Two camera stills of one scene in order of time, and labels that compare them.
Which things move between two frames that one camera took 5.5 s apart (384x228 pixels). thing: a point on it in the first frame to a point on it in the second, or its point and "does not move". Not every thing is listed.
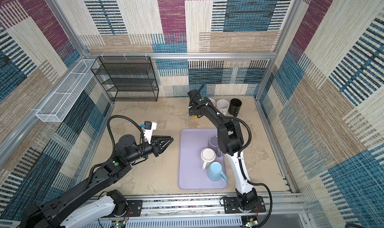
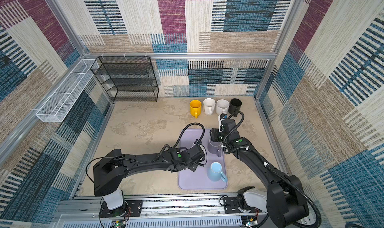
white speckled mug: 223,105 does not move
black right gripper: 191,111 to 214,134
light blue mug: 214,173 does not move
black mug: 235,103 does not move
